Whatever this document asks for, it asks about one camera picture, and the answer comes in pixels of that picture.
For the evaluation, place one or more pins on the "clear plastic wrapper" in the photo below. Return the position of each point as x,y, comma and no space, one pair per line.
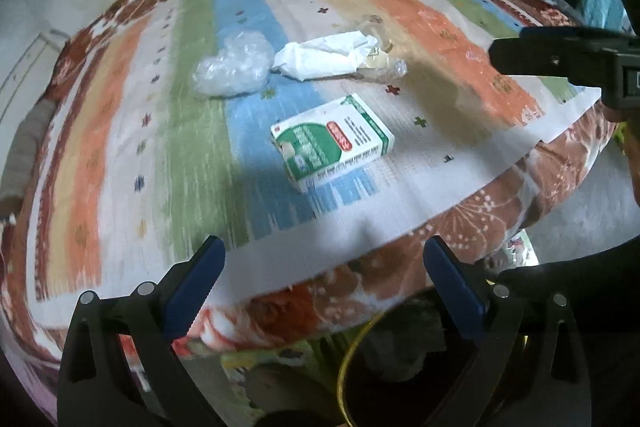
385,67

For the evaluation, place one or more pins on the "striped pastel mat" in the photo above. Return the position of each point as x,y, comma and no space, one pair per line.
150,157

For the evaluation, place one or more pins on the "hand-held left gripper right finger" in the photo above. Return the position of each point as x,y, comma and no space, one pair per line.
452,287

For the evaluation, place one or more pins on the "green and white carton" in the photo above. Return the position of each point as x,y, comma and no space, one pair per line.
330,147

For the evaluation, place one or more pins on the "grey ribbed pillow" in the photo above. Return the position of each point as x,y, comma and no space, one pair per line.
25,147

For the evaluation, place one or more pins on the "brown floral blanket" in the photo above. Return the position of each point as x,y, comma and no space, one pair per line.
475,227

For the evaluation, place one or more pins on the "white headboard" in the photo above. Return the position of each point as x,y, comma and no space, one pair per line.
20,67

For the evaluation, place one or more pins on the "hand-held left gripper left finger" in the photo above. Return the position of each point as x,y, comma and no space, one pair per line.
195,287

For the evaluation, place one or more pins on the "clear plastic bag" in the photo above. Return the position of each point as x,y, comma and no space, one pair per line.
232,67

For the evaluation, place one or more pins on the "dark bin with gold rim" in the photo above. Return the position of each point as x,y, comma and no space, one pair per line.
400,407

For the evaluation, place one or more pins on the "white tissue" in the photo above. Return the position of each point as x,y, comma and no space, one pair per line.
320,57

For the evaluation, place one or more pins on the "colourful floor mat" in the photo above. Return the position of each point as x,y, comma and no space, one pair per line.
280,354

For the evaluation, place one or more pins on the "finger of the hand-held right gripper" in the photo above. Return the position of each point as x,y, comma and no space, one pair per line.
550,54

